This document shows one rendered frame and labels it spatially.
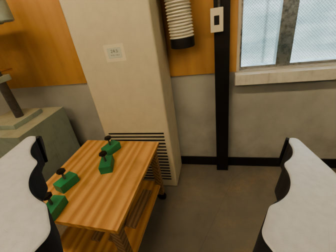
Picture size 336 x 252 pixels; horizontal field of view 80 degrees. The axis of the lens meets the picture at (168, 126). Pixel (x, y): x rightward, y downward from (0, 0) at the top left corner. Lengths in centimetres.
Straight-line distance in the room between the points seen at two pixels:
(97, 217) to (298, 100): 149
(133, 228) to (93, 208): 38
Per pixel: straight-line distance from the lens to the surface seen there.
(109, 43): 134
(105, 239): 142
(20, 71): 224
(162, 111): 137
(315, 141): 196
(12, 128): 183
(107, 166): 122
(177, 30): 132
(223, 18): 141
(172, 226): 157
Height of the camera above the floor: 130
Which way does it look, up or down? 30 degrees down
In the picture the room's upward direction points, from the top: 9 degrees counter-clockwise
